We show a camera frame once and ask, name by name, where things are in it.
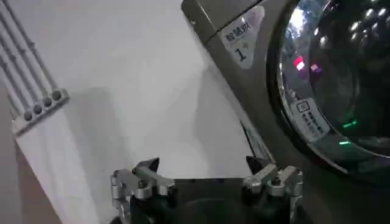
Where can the grey pipe bracket with holes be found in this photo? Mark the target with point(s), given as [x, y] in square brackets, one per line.
[39, 109]

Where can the white instruction sticker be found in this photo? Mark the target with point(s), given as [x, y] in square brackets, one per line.
[309, 120]

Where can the grey dryer machine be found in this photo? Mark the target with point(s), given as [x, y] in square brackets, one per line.
[243, 91]

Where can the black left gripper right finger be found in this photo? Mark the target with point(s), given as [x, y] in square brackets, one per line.
[271, 182]

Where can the white wall pipe bundle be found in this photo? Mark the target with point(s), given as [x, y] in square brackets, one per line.
[21, 51]

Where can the round glass dryer door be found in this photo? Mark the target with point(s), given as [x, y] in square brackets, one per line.
[335, 79]

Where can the white number label sticker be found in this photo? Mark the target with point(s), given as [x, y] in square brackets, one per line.
[242, 36]

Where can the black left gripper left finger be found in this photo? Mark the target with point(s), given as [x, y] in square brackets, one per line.
[143, 182]

